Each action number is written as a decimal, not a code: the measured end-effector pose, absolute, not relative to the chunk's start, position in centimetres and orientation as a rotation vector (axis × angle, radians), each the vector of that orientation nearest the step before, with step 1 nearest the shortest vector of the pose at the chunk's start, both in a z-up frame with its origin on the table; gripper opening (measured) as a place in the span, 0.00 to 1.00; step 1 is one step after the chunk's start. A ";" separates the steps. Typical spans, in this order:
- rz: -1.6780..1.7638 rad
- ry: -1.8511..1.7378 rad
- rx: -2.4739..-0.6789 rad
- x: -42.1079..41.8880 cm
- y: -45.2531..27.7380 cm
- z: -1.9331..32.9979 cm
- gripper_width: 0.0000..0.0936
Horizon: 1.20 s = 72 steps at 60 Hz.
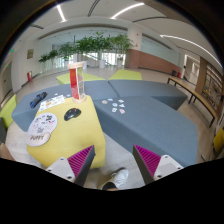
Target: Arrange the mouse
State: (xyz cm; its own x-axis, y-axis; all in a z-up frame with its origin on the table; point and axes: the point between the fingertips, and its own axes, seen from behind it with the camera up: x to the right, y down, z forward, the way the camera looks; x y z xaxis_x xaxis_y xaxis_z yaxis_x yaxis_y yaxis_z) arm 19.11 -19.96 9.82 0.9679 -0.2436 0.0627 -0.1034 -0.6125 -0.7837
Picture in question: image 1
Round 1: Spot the grey upholstered bench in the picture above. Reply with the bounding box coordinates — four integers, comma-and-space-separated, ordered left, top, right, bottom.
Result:
11, 79, 120, 132
86, 80, 198, 167

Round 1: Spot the yellow upholstered ottoman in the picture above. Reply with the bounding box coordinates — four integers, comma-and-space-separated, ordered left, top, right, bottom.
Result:
27, 96, 106, 168

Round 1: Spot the potted green plant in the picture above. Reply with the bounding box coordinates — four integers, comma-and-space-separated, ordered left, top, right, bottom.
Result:
38, 42, 76, 69
76, 32, 112, 68
112, 34, 133, 69

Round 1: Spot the yellow-green ottoman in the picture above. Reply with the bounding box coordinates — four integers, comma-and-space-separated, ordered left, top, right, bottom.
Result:
56, 71, 106, 86
110, 69, 142, 80

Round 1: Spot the grey upholstered bench right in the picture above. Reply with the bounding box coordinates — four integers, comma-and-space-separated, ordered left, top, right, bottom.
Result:
86, 80, 198, 167

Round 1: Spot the long wooden bench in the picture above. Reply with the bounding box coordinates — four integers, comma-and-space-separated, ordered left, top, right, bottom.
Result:
167, 77, 217, 126

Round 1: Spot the white sneaker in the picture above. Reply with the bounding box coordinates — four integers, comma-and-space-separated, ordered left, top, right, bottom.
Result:
100, 169, 129, 191

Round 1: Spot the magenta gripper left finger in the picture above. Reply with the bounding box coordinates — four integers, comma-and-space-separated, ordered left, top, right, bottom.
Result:
45, 144, 97, 187

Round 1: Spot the round white mouse pad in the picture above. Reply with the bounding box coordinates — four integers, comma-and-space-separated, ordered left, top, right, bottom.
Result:
27, 113, 57, 147

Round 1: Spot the white sticker sheet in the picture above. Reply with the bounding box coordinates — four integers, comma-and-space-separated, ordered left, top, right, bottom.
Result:
39, 95, 65, 111

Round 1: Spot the black computer mouse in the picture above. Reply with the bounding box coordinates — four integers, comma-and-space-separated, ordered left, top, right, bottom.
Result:
64, 108, 81, 121

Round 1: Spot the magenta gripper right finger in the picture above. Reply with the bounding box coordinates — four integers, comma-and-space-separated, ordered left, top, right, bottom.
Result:
132, 144, 184, 186

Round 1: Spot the yellow chair right edge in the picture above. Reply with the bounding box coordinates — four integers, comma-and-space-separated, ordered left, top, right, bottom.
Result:
213, 128, 224, 153

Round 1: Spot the wooden bookshelf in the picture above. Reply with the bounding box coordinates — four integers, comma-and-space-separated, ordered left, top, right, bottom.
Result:
195, 58, 223, 115

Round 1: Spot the grey upholstered bench left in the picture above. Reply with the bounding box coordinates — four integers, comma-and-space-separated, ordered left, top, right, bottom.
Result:
11, 79, 120, 132

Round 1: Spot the yellow-green ottoman right rear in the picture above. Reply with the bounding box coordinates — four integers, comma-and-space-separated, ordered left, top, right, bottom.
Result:
110, 69, 142, 80

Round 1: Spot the dark blue folded cloth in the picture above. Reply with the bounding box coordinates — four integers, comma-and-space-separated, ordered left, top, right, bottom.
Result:
30, 92, 47, 109

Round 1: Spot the yellow-green seat far left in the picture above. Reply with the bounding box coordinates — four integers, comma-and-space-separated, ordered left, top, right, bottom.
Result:
0, 95, 17, 128

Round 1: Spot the yellow-green ottoman left rear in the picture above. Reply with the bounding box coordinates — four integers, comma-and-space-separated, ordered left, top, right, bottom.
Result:
56, 71, 106, 86

